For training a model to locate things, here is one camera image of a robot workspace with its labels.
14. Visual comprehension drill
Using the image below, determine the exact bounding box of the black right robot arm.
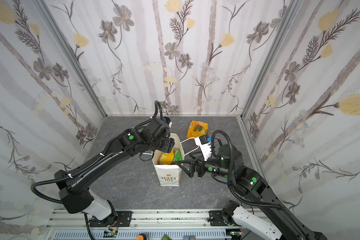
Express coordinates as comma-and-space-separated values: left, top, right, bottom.
177, 130, 326, 240

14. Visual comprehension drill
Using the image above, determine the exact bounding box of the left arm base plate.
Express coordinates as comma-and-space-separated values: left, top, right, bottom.
89, 211, 133, 228

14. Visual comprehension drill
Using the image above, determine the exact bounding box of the yellow mango gummy bag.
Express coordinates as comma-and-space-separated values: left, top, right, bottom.
187, 121, 209, 138

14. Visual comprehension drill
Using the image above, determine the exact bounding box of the orange button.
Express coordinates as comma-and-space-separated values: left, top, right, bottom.
136, 234, 148, 240

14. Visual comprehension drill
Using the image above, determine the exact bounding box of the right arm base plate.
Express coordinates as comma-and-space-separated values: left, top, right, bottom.
208, 210, 235, 227

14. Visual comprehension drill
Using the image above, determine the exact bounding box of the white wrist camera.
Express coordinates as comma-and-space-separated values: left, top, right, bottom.
163, 117, 172, 128
195, 134, 212, 161

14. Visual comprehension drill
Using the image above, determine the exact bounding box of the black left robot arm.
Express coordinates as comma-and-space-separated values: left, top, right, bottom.
31, 101, 175, 222

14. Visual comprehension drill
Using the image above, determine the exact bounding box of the large yellow snack bag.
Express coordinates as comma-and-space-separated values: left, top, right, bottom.
158, 149, 175, 165

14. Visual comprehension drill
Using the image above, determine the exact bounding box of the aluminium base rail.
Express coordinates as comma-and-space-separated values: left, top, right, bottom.
44, 209, 259, 240

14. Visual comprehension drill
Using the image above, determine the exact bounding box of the green snack bag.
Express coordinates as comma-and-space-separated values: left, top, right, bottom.
172, 149, 183, 164

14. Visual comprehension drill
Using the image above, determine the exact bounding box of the white paper bag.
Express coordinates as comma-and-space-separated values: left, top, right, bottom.
145, 134, 186, 187

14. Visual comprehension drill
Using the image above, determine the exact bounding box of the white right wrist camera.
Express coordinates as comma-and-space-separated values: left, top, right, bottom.
195, 134, 212, 161

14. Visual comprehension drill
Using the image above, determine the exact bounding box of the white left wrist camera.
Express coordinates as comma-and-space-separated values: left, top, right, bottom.
163, 117, 172, 128

